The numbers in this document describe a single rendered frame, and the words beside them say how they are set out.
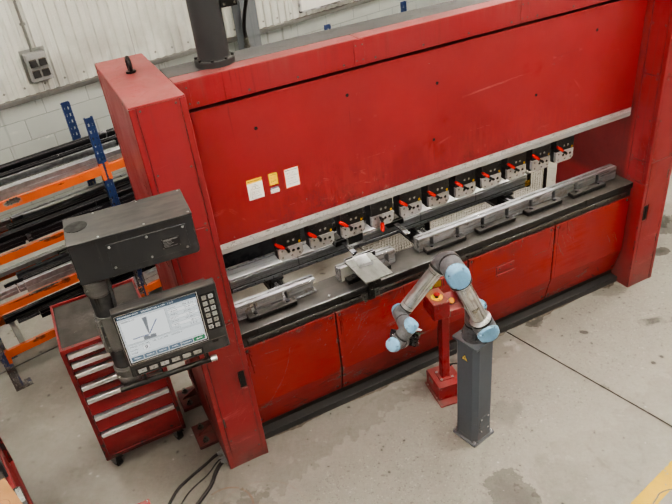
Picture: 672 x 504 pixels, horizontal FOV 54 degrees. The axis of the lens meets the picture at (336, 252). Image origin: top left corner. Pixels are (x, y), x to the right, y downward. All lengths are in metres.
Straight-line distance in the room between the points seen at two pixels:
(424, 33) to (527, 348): 2.34
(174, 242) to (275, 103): 0.97
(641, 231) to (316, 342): 2.59
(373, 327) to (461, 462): 0.95
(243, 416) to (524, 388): 1.84
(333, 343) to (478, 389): 0.91
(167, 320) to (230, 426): 1.22
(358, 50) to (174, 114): 1.03
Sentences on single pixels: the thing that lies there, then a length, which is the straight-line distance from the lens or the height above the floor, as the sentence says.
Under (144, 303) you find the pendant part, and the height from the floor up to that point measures 1.60.
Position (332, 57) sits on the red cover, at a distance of 3.41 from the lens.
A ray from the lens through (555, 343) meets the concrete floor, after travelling 4.91.
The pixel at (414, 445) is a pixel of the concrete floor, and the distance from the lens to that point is 4.19.
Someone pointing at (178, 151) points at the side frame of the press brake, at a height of 2.06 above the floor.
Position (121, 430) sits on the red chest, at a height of 0.32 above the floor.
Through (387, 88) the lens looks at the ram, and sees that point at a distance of 3.63.
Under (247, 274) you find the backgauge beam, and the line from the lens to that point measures 4.02.
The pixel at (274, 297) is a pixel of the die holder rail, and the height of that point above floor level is 0.94.
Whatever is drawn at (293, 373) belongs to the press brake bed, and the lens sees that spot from 4.07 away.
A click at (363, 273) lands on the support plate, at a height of 1.00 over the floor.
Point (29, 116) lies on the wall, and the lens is 7.33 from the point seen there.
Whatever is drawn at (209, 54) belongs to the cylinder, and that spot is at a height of 2.36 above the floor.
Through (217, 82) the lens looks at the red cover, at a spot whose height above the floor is 2.25.
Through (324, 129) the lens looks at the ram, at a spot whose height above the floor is 1.87.
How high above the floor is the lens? 3.19
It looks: 33 degrees down
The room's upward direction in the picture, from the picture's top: 7 degrees counter-clockwise
